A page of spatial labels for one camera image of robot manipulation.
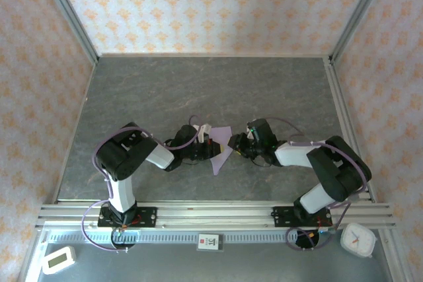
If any purple square paper sheet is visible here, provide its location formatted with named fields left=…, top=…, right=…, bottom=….
left=210, top=125, right=234, bottom=177

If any grey metal sheet panel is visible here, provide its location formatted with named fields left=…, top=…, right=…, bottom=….
left=19, top=229, right=407, bottom=282

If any white card with red logo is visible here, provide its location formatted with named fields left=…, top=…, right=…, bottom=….
left=197, top=234, right=225, bottom=252

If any aluminium back bar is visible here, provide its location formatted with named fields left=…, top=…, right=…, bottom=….
left=97, top=52, right=331, bottom=59

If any white analog clock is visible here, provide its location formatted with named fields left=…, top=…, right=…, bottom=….
left=340, top=223, right=377, bottom=259

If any white digital timer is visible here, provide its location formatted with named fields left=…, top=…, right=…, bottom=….
left=42, top=245, right=77, bottom=275

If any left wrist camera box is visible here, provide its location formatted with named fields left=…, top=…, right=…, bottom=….
left=192, top=123, right=212, bottom=144

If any aluminium mounting rail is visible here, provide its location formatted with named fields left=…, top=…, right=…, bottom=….
left=36, top=201, right=396, bottom=230

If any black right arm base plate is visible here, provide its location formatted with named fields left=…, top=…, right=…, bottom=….
left=272, top=205, right=332, bottom=229

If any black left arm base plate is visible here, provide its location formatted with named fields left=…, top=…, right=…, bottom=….
left=98, top=207, right=158, bottom=229

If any grey slotted cable duct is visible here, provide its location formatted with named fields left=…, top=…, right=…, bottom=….
left=48, top=230, right=298, bottom=245

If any aluminium side rail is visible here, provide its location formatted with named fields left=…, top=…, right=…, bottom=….
left=54, top=59, right=99, bottom=203
left=325, top=57, right=376, bottom=203

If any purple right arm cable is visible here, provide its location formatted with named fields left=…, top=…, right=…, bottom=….
left=264, top=116, right=370, bottom=252

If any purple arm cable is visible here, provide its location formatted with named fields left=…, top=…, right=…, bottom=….
left=264, top=116, right=370, bottom=252
left=81, top=115, right=202, bottom=253

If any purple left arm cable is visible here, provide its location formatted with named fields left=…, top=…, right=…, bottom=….
left=81, top=115, right=202, bottom=253

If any aluminium frame post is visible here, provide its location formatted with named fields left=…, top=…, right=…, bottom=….
left=330, top=0, right=393, bottom=61
left=36, top=0, right=100, bottom=65

